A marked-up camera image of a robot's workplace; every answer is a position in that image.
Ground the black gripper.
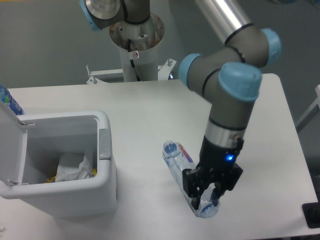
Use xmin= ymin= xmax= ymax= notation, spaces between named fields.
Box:
xmin=182 ymin=137 xmax=244 ymax=210

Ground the clear plastic water bottle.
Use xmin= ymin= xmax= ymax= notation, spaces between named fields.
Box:
xmin=162 ymin=140 xmax=220 ymax=219

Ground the white plastic bag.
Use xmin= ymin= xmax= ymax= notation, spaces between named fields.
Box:
xmin=55 ymin=152 xmax=94 ymax=183

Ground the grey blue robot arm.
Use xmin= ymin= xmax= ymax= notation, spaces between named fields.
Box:
xmin=79 ymin=0 xmax=282 ymax=210

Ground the colourful trash in bin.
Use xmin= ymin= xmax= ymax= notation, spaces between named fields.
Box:
xmin=44 ymin=168 xmax=98 ymax=184

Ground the white plastic trash can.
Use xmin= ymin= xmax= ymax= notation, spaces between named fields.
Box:
xmin=0 ymin=103 xmax=118 ymax=218

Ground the black device at table edge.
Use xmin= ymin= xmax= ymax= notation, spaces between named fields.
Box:
xmin=302 ymin=202 xmax=320 ymax=229

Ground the blue labelled bottle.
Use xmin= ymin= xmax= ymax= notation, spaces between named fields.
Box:
xmin=0 ymin=85 xmax=24 ymax=116

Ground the white metal base frame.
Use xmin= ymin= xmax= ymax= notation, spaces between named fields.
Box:
xmin=86 ymin=58 xmax=177 ymax=85

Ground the white frame right edge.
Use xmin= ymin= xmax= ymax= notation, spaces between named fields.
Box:
xmin=295 ymin=84 xmax=320 ymax=133

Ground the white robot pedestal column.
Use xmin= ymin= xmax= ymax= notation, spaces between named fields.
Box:
xmin=109 ymin=13 xmax=165 ymax=82

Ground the black cable on pedestal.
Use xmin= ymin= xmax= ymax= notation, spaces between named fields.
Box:
xmin=127 ymin=38 xmax=142 ymax=82

